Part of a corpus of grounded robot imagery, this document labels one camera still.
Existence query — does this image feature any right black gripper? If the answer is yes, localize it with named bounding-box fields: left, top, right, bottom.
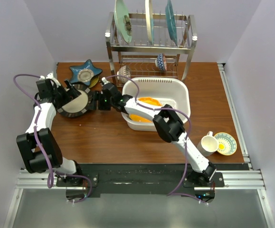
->
left=88, top=90, right=114, bottom=111

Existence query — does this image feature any black striped rim plate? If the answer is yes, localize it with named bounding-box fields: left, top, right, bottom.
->
left=57, top=82, right=93, bottom=118

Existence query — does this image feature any blue star shaped dish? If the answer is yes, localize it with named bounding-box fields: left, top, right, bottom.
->
left=69, top=59, right=103, bottom=86

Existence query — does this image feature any yellow dotted plate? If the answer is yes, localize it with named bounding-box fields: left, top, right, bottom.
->
left=129, top=97, right=162, bottom=123

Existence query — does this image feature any white plastic bin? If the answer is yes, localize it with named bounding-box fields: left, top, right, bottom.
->
left=121, top=77, right=190, bottom=132

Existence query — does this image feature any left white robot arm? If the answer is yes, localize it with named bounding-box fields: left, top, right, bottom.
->
left=16, top=77, right=84, bottom=188

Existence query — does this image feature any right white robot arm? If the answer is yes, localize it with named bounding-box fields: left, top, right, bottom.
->
left=92, top=82, right=217, bottom=187

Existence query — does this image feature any green leaf pattern plate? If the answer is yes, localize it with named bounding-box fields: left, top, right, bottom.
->
left=89, top=76, right=99, bottom=88

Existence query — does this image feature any brown patterned bowl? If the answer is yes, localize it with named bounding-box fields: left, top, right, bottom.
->
left=117, top=66, right=131, bottom=84

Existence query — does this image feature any steel dish rack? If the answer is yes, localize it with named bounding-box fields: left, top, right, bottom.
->
left=105, top=12, right=198, bottom=81

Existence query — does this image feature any blue zigzag bowl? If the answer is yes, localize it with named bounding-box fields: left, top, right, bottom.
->
left=155, top=53, right=167, bottom=72

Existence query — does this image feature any mint floral plate in rack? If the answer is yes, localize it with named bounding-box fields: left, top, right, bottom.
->
left=114, top=0, right=132, bottom=44

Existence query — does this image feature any cream rimmed plate in rack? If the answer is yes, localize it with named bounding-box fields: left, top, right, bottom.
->
left=145, top=0, right=154, bottom=45

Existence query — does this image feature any teal plate in rack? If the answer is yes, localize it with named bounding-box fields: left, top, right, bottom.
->
left=165, top=0, right=178, bottom=46

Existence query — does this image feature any white ceramic mug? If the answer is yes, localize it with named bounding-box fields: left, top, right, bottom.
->
left=197, top=131, right=219, bottom=157

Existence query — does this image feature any teal yellow patterned saucer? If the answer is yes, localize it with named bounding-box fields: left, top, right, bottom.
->
left=214, top=132, right=237, bottom=156

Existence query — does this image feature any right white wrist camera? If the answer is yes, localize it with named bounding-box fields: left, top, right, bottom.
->
left=100, top=77, right=110, bottom=86

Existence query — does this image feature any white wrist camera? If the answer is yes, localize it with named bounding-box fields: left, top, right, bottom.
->
left=39, top=72, right=56, bottom=81
left=100, top=77, right=110, bottom=86

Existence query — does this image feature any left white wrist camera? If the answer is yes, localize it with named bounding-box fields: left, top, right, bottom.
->
left=39, top=72, right=56, bottom=81

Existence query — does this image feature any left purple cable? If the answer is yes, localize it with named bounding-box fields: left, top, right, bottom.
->
left=13, top=74, right=94, bottom=204

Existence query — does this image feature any purple cable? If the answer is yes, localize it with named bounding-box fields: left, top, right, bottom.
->
left=13, top=74, right=94, bottom=204
left=105, top=75, right=211, bottom=205

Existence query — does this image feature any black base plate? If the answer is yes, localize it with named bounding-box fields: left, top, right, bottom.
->
left=56, top=163, right=248, bottom=198

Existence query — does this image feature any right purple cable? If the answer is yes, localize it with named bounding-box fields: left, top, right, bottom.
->
left=105, top=75, right=211, bottom=205

